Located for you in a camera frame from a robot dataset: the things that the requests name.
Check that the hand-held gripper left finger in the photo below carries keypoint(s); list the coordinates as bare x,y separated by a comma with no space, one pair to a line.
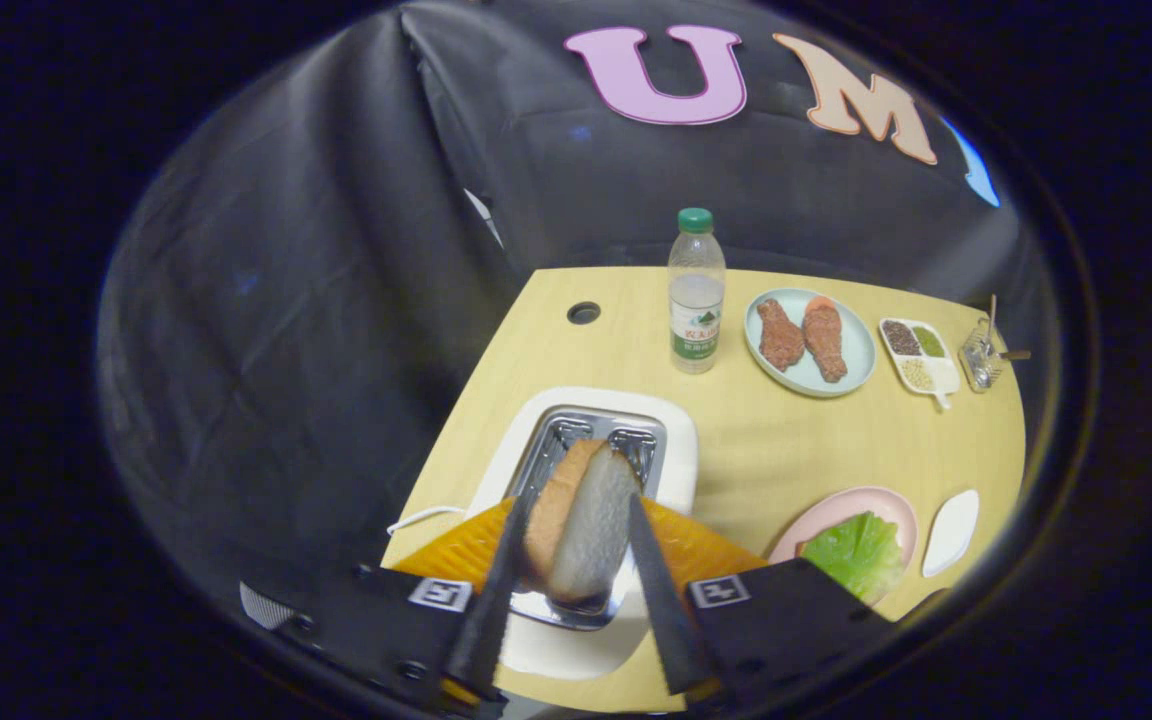
496,610

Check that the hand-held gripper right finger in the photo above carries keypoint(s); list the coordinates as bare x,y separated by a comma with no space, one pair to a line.
666,610

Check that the toasted bread slice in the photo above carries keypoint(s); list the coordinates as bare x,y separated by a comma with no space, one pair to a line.
586,520

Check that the green lettuce leaf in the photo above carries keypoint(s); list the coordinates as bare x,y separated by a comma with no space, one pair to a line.
856,555

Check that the white toaster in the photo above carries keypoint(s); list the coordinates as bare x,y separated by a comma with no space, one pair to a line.
676,450

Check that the pink round plate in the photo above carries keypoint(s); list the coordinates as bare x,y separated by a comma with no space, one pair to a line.
826,510

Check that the grey mesh chair back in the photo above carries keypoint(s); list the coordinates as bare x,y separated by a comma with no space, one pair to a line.
264,605

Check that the white square plate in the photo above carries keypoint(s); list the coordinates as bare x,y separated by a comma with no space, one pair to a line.
951,530

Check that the brown meat piece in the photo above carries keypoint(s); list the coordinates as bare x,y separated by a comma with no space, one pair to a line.
781,335
824,340

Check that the clear plastic water bottle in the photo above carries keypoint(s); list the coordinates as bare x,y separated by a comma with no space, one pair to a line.
696,300

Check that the light blue round plate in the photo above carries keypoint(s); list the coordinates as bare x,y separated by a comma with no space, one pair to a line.
861,355

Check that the white divided seasoning tray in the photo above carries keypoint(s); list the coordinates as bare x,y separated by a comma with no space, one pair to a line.
944,378

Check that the black backdrop cloth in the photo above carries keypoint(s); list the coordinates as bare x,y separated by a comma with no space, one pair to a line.
286,300

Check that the clear glass cup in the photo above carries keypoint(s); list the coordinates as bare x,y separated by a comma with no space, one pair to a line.
981,360

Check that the wooden stick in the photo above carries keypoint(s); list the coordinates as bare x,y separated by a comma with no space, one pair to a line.
992,315

